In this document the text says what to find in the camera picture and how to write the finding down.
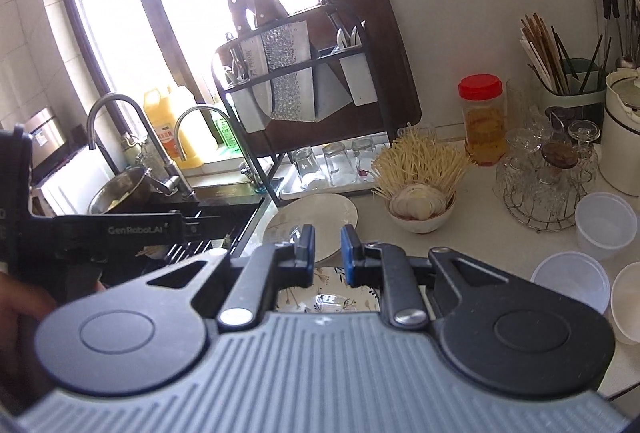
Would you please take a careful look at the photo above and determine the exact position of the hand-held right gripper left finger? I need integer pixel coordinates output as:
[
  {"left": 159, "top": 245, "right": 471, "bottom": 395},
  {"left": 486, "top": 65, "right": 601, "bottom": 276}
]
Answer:
[{"left": 145, "top": 224, "right": 317, "bottom": 333}]

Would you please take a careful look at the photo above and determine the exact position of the garlic bulb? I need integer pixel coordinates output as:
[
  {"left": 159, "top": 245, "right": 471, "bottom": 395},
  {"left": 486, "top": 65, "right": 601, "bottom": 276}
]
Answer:
[{"left": 391, "top": 183, "right": 449, "bottom": 220}]

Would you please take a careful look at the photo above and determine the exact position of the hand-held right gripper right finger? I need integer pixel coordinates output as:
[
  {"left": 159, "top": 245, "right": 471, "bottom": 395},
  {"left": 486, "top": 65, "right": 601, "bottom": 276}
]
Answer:
[{"left": 340, "top": 224, "right": 511, "bottom": 329}]

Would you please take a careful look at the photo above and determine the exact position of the set of clear glass cups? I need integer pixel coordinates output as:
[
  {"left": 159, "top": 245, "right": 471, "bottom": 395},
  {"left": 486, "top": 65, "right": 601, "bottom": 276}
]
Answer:
[{"left": 495, "top": 113, "right": 601, "bottom": 214}]

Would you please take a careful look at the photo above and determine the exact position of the tall steel faucet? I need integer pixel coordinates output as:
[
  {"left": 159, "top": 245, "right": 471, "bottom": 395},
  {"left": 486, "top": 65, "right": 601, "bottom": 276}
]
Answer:
[{"left": 86, "top": 93, "right": 197, "bottom": 200}]

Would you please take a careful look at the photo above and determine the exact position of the black sink drain rack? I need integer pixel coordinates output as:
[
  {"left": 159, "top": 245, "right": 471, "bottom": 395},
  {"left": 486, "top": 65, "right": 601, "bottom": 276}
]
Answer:
[{"left": 170, "top": 197, "right": 267, "bottom": 260}]

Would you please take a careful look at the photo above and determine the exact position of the wire cup rack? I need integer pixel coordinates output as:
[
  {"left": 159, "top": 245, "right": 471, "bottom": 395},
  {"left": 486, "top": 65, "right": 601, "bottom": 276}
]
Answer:
[{"left": 495, "top": 173, "right": 593, "bottom": 234}]

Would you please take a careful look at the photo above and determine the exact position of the dark brown cutting board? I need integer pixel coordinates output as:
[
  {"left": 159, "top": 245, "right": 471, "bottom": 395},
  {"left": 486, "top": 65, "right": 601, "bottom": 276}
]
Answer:
[{"left": 260, "top": 0, "right": 423, "bottom": 159}]

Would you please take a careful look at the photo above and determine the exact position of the bundle of dark chopsticks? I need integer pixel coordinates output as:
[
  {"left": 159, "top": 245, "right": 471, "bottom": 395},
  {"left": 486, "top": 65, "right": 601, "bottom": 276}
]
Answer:
[{"left": 550, "top": 26, "right": 614, "bottom": 93}]

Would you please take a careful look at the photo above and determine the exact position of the translucent plastic container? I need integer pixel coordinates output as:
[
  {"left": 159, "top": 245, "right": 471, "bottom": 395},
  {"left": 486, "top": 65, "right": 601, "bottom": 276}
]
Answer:
[
  {"left": 575, "top": 192, "right": 639, "bottom": 262},
  {"left": 530, "top": 252, "right": 612, "bottom": 315}
]

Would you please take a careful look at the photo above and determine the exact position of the person's left hand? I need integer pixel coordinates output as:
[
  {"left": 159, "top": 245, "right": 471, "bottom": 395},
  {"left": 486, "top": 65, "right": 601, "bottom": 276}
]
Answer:
[{"left": 0, "top": 272, "right": 60, "bottom": 364}]

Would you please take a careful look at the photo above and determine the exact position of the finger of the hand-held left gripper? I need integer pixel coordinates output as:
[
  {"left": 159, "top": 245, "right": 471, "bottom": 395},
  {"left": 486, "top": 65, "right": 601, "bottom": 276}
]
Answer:
[{"left": 172, "top": 212, "right": 222, "bottom": 245}]

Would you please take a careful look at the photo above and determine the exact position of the short steel faucet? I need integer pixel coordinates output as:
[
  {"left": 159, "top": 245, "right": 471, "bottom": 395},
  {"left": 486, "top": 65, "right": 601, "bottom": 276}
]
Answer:
[{"left": 174, "top": 106, "right": 262, "bottom": 195}]

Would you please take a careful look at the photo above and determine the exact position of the stainless steel canister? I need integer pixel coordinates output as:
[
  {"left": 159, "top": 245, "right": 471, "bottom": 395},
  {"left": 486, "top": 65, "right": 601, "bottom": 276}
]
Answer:
[{"left": 22, "top": 107, "right": 69, "bottom": 170}]

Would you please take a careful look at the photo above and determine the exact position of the stainless steel basin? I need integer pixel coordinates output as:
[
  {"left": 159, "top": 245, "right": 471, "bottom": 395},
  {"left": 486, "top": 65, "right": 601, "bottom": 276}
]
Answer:
[{"left": 87, "top": 166, "right": 172, "bottom": 215}]

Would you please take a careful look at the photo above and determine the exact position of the floral printed plate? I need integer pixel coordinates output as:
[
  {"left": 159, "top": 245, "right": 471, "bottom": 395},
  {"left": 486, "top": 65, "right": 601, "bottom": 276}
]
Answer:
[{"left": 277, "top": 265, "right": 383, "bottom": 314}]

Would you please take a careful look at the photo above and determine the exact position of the brown round lid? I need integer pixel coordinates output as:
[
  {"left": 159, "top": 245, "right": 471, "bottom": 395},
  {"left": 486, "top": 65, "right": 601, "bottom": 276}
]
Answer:
[{"left": 542, "top": 143, "right": 581, "bottom": 170}]

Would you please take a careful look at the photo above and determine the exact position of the white cooking pot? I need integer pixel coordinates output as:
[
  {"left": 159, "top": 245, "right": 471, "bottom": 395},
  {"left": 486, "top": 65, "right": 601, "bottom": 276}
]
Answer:
[{"left": 597, "top": 68, "right": 640, "bottom": 185}]

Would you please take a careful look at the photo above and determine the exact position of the white ceramic plate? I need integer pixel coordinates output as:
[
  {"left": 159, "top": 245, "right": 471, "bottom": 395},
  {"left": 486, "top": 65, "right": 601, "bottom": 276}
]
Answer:
[{"left": 262, "top": 193, "right": 360, "bottom": 264}]

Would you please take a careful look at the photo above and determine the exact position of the clear drinking glass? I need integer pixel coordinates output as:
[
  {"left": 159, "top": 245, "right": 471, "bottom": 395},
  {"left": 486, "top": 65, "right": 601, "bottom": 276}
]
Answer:
[
  {"left": 351, "top": 137, "right": 378, "bottom": 179},
  {"left": 291, "top": 147, "right": 322, "bottom": 190},
  {"left": 322, "top": 142, "right": 357, "bottom": 187}
]

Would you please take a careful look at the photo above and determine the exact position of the white ribbed tray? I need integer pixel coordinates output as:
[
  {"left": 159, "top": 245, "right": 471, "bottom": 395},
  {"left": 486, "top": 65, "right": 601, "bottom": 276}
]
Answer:
[{"left": 30, "top": 146, "right": 117, "bottom": 217}]

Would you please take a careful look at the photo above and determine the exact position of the hammered steel cleaver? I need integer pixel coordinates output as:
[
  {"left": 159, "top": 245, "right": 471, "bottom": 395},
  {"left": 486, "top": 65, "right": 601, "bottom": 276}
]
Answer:
[{"left": 250, "top": 20, "right": 312, "bottom": 124}]

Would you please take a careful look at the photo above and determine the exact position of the green chopstick holder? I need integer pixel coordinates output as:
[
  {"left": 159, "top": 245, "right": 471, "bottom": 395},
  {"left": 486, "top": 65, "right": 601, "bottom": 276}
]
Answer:
[{"left": 530, "top": 58, "right": 609, "bottom": 125}]

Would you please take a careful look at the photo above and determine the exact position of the green plastic bottle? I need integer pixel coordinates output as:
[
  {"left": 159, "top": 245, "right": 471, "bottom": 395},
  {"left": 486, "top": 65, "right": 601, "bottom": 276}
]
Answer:
[{"left": 212, "top": 106, "right": 242, "bottom": 150}]

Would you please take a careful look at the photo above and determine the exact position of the small cream bowl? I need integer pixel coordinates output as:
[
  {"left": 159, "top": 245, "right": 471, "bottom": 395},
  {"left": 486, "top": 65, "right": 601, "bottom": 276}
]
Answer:
[{"left": 387, "top": 190, "right": 457, "bottom": 235}]

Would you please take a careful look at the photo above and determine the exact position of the bundle of dry noodles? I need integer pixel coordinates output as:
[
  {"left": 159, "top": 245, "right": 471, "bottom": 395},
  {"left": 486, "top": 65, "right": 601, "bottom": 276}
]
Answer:
[{"left": 372, "top": 126, "right": 469, "bottom": 205}]

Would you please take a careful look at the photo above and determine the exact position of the black metal knife rack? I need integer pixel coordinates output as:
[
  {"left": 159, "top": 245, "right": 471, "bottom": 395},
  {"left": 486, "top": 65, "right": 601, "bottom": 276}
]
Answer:
[{"left": 210, "top": 0, "right": 401, "bottom": 209}]

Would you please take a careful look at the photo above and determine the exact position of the yellow oil jug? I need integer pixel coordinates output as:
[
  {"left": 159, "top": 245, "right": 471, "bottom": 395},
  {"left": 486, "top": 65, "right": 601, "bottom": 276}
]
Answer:
[{"left": 142, "top": 86, "right": 207, "bottom": 170}]

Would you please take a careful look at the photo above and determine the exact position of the white rack cutlery holder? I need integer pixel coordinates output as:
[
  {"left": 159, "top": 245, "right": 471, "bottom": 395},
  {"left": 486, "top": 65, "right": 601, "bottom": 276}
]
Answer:
[{"left": 339, "top": 46, "right": 377, "bottom": 108}]

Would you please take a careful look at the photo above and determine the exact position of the red-lidded plastic jar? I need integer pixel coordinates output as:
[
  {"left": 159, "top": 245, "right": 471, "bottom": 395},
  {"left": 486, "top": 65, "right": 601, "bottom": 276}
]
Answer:
[{"left": 457, "top": 73, "right": 509, "bottom": 167}]

